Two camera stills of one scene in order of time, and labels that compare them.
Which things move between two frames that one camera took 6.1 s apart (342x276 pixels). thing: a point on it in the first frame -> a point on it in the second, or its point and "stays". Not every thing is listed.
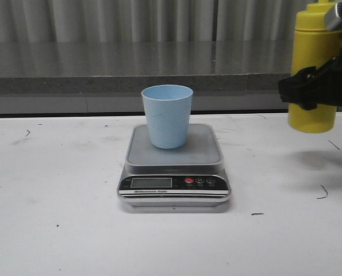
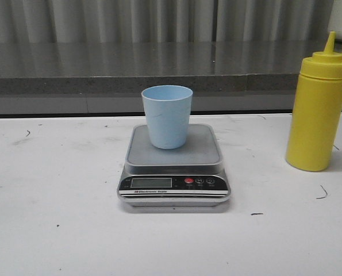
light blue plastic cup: x=167 y=108 stays
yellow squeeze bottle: x=315 y=44 -> x=318 y=107
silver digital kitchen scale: x=192 y=175 stays
